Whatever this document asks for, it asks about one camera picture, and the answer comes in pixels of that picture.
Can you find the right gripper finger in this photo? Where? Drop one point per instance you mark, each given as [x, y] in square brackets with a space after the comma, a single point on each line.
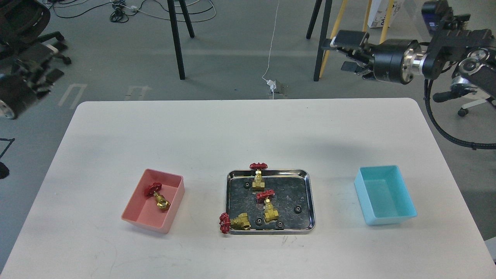
[352, 67]

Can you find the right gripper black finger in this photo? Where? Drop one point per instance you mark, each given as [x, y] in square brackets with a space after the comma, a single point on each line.
[346, 39]

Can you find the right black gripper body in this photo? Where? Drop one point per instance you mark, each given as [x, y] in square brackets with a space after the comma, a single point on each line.
[390, 61]

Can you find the steel metal tray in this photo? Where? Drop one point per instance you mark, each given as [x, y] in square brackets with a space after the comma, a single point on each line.
[292, 187]

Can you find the brass valve red wheel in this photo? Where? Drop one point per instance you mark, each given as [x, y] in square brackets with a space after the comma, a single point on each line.
[154, 191]

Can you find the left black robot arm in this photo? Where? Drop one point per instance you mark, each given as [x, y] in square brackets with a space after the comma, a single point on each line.
[31, 78]

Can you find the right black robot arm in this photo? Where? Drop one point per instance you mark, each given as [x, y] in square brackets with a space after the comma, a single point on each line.
[472, 51]

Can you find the white cardboard box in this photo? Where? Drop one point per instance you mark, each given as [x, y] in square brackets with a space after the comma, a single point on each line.
[378, 12]

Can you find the blue plastic box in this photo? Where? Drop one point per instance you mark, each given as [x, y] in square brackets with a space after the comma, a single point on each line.
[383, 195]

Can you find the brass valve at tray top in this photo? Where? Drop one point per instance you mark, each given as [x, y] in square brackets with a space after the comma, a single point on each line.
[258, 183]

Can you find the brass valve in tray middle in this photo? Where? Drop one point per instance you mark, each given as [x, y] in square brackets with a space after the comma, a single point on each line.
[270, 213]

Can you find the brass valve at tray corner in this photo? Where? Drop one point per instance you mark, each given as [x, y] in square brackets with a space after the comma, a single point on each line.
[240, 222]

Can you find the pink plastic box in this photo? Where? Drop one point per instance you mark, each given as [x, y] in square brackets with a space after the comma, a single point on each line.
[143, 212]

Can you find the yellow wooden leg left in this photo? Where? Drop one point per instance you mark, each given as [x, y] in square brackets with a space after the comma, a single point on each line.
[332, 34]

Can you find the black stand leg right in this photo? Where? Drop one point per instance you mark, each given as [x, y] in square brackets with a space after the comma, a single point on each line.
[323, 32]

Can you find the black stand leg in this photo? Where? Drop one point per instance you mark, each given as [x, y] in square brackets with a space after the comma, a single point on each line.
[175, 32]
[323, 32]

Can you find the white power adapter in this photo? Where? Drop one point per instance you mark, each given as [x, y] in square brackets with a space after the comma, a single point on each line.
[272, 85]

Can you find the white chair base caster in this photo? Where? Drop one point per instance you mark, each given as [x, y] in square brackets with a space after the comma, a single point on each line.
[464, 109]

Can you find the black stand leg left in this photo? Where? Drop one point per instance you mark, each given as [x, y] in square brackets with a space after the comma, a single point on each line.
[175, 32]

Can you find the black office chair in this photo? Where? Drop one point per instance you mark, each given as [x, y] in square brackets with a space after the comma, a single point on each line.
[21, 25]

